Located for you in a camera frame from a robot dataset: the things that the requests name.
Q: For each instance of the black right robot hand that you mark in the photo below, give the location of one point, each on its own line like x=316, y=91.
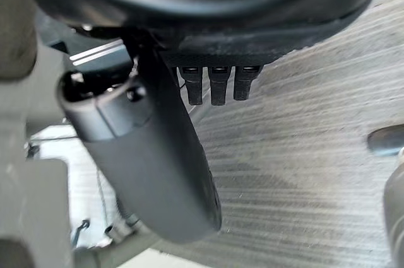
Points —
x=164, y=167

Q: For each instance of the white robot body panel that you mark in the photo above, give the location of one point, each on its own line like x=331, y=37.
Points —
x=83, y=173

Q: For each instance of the dark robot torso part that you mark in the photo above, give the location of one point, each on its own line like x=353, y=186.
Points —
x=94, y=56

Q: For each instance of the silver robot leg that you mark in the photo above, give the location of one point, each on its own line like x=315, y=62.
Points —
x=19, y=142

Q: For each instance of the dark rounded foot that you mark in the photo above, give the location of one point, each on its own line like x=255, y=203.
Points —
x=386, y=140

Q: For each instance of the grey blurred leg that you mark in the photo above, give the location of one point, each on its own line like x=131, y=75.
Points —
x=394, y=217

